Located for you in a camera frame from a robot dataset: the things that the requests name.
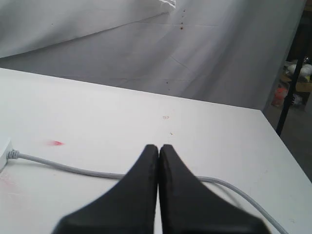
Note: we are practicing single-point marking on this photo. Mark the white backdrop cloth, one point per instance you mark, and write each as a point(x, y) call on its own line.
point(224, 51)

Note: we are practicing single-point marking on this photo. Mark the cardboard box with clutter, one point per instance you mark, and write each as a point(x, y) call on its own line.
point(303, 86)

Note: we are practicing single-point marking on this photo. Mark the white five-socket power strip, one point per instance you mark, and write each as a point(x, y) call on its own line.
point(5, 148)

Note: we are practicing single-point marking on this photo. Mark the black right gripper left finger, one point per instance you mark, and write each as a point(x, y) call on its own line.
point(127, 208)

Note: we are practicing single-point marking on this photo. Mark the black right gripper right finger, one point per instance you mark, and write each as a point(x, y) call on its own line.
point(189, 207)

